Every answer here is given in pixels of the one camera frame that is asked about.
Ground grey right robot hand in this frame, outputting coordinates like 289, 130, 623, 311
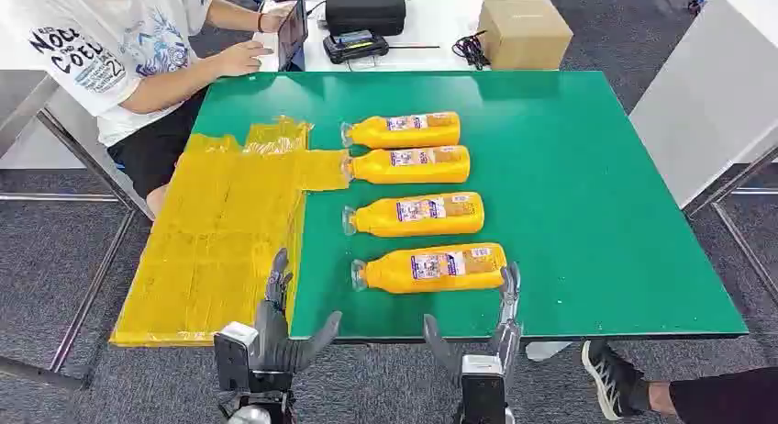
422, 262, 523, 386

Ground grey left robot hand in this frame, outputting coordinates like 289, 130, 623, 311
251, 248, 343, 377

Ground orange drink bottle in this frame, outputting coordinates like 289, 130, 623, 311
341, 145, 472, 186
339, 111, 461, 150
341, 192, 486, 239
350, 242, 508, 295

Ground white table foot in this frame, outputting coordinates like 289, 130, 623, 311
525, 340, 573, 363

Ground yellow plastic sheet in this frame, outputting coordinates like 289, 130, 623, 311
109, 115, 352, 348

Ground black and white sneaker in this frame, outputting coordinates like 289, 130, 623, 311
580, 340, 652, 422

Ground green table mat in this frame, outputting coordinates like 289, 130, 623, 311
191, 70, 750, 342

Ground person's leg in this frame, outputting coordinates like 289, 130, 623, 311
647, 367, 778, 424

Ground brown cardboard box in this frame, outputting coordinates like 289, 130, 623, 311
476, 0, 574, 71

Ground black handheld controller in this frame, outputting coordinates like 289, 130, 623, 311
322, 29, 391, 65

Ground black tablet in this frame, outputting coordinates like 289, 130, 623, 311
276, 0, 310, 73

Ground white table with metal legs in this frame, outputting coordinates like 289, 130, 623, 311
628, 0, 778, 308

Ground white desk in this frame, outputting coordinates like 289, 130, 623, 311
251, 0, 528, 73

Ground seated person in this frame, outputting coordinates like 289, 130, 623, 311
0, 0, 295, 219

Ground black carrying case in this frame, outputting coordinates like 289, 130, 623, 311
325, 0, 407, 38

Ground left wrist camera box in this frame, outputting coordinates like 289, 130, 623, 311
213, 321, 261, 393

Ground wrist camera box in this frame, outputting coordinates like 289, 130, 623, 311
213, 321, 261, 393
459, 354, 507, 424

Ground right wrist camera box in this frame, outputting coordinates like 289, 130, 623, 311
459, 354, 507, 424

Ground black cable bundle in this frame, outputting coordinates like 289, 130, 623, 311
451, 29, 492, 71

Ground grey metal frame table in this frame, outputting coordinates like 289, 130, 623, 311
0, 69, 157, 391

